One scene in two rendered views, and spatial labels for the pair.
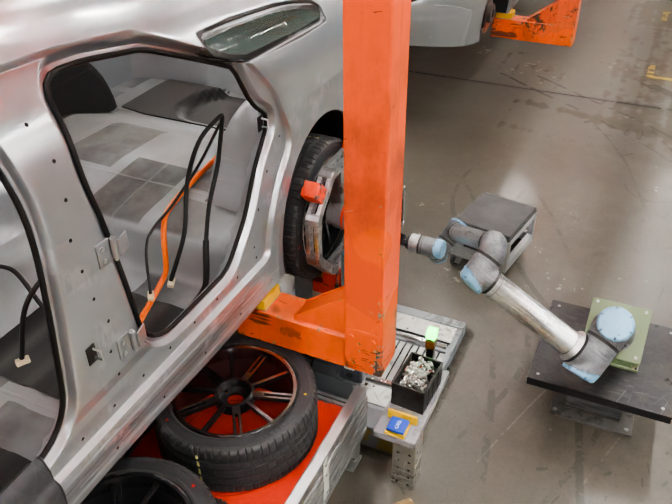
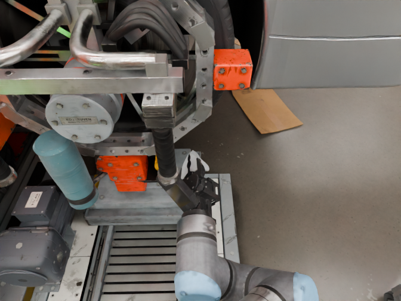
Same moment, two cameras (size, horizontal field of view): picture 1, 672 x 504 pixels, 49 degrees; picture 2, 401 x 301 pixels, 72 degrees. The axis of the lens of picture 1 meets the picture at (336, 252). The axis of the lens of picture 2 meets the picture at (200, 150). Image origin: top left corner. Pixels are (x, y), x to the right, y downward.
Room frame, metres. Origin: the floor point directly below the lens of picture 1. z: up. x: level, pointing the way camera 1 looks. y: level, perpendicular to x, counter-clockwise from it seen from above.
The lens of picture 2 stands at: (2.79, -0.64, 1.22)
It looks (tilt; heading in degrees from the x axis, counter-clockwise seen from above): 48 degrees down; 64
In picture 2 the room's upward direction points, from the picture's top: straight up
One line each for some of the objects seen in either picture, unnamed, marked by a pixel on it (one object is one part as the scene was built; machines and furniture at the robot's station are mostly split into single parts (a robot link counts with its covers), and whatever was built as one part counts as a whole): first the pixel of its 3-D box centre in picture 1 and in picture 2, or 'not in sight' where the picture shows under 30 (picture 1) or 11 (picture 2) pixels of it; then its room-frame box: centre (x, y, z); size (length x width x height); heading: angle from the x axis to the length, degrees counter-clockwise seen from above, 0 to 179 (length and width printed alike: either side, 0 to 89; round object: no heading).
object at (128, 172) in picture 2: (331, 275); (130, 159); (2.85, 0.02, 0.48); 0.16 x 0.12 x 0.17; 65
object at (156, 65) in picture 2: not in sight; (113, 16); (2.87, -0.17, 1.03); 0.19 x 0.18 x 0.11; 65
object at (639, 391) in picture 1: (600, 376); not in sight; (2.48, -1.23, 0.15); 0.60 x 0.60 x 0.30; 65
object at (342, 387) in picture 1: (330, 358); (54, 226); (2.51, 0.03, 0.26); 0.42 x 0.18 x 0.35; 65
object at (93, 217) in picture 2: not in sight; (148, 185); (2.91, 0.14, 0.13); 0.50 x 0.36 x 0.10; 155
